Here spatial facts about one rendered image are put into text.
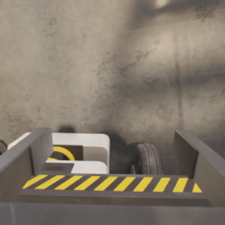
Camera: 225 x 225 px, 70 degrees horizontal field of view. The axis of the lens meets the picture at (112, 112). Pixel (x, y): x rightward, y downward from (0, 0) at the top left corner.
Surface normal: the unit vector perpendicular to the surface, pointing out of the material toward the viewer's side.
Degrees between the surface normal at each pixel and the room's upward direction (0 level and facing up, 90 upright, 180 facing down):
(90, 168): 90
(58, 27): 0
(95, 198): 0
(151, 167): 46
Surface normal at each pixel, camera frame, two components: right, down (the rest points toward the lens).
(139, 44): -0.01, 0.25
